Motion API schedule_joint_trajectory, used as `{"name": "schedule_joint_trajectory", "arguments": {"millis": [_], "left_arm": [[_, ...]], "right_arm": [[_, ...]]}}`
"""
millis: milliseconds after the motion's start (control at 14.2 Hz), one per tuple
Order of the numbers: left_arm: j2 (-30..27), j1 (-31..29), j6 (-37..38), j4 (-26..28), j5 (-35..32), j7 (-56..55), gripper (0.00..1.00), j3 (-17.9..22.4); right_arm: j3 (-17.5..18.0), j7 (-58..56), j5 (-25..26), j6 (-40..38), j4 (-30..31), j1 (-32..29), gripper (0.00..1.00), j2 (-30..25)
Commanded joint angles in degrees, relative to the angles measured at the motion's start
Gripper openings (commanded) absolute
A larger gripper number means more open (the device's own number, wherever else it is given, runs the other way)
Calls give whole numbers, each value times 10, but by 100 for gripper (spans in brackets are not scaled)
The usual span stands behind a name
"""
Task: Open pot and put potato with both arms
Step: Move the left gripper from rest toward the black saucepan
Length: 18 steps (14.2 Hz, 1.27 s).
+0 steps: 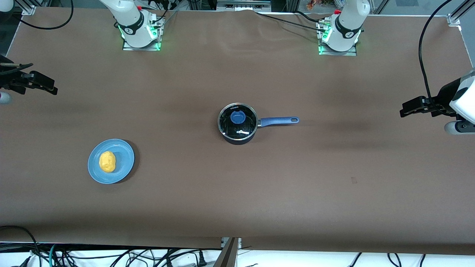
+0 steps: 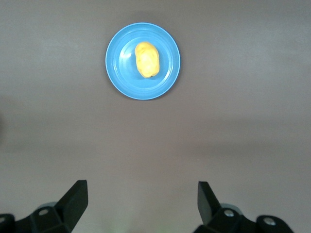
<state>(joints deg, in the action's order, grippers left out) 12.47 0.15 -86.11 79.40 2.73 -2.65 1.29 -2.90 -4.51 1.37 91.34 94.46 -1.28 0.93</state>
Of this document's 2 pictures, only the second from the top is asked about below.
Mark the yellow potato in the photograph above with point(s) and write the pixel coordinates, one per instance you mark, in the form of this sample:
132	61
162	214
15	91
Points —
147	60

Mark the brown table cover sheet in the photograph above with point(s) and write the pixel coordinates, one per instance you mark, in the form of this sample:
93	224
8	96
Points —
243	121

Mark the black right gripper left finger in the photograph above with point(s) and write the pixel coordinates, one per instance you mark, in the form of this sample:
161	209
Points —
65	208

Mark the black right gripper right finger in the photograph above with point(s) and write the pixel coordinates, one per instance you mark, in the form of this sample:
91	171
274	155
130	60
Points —
211	211

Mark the blue round plate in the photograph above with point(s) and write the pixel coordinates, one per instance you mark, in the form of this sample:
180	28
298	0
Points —
121	72

